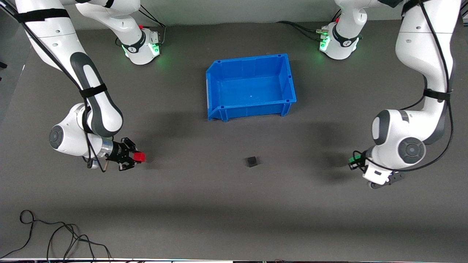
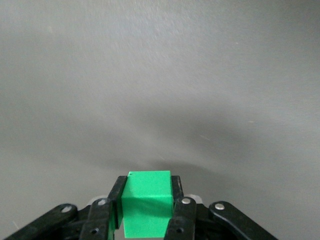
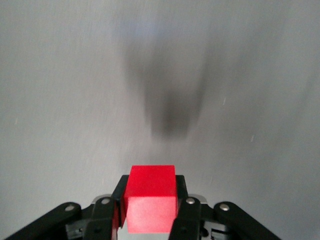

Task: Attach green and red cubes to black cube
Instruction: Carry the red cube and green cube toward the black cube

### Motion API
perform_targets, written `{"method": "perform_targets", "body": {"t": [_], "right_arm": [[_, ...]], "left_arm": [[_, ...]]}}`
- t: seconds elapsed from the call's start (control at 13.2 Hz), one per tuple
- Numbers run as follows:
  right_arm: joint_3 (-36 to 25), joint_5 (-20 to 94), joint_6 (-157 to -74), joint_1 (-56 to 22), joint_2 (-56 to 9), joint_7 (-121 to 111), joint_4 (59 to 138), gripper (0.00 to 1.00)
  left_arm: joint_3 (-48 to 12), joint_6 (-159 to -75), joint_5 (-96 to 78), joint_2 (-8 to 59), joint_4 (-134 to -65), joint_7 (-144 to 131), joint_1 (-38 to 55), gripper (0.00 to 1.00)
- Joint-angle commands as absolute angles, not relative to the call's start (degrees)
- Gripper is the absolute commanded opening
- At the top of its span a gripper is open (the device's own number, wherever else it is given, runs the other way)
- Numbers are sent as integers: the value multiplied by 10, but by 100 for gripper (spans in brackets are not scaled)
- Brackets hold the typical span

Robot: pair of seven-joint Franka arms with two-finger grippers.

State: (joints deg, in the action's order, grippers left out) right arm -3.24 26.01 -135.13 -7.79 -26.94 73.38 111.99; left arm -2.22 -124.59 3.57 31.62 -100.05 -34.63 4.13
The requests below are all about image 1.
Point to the black cube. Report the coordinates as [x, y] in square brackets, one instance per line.
[251, 161]

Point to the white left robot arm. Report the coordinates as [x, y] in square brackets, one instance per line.
[420, 54]

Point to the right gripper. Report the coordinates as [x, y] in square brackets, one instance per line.
[117, 152]

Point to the green cube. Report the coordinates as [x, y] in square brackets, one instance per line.
[354, 159]

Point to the blue plastic storage bin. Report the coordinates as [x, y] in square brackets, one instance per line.
[252, 91]

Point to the small black edge clamp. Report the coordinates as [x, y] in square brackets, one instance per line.
[3, 65]

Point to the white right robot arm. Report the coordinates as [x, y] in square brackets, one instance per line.
[98, 109]

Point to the red cube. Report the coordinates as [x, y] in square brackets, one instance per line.
[139, 157]

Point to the dark grey table mat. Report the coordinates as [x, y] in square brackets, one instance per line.
[234, 219]

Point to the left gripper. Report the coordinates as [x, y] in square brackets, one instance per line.
[359, 161]

